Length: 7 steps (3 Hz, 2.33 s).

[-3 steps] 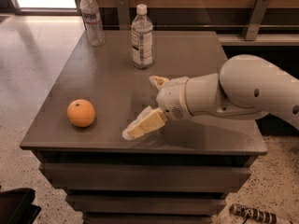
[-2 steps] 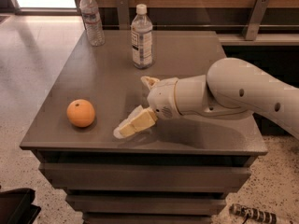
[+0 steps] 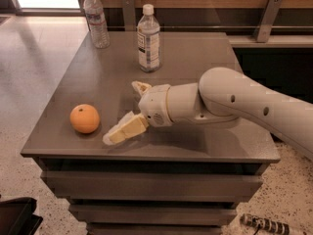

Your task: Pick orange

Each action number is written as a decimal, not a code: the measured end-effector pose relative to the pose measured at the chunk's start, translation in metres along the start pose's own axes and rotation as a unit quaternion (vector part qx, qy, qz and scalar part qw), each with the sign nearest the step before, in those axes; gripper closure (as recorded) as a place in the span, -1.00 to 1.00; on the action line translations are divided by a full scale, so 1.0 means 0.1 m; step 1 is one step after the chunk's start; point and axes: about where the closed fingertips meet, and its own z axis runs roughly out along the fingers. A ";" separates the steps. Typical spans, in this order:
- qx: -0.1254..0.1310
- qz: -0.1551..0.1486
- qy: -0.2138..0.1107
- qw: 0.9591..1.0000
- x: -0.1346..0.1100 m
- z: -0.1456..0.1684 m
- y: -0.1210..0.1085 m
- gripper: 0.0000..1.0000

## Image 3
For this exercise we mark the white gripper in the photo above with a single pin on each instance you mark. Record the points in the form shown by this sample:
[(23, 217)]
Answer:
[(155, 104)]

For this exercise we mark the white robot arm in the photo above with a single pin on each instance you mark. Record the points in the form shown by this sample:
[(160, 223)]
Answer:
[(221, 95)]

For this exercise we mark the orange fruit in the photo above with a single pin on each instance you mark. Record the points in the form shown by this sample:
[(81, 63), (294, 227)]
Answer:
[(84, 118)]

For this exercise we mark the water bottle white blue label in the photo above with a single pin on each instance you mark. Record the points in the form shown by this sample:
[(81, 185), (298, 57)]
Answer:
[(148, 40)]

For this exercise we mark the grey drawer cabinet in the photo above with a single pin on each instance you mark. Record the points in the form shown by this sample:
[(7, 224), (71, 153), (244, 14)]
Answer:
[(185, 179)]

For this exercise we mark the clear water bottle red label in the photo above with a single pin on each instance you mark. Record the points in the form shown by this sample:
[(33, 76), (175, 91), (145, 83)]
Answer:
[(97, 23)]

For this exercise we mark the grey low bench shelf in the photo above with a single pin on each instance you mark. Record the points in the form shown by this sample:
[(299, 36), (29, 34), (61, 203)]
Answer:
[(274, 41)]

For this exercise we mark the black object bottom left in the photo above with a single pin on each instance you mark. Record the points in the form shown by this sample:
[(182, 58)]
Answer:
[(17, 217)]

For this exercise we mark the left metal bracket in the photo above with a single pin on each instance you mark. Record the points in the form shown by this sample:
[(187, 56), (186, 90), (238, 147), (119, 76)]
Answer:
[(129, 14)]

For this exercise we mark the metal bracket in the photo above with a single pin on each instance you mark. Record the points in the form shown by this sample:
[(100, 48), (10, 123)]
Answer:
[(270, 12), (129, 14)]

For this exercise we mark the right metal bracket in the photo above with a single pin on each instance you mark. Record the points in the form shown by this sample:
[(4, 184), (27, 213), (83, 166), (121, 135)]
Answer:
[(270, 12)]

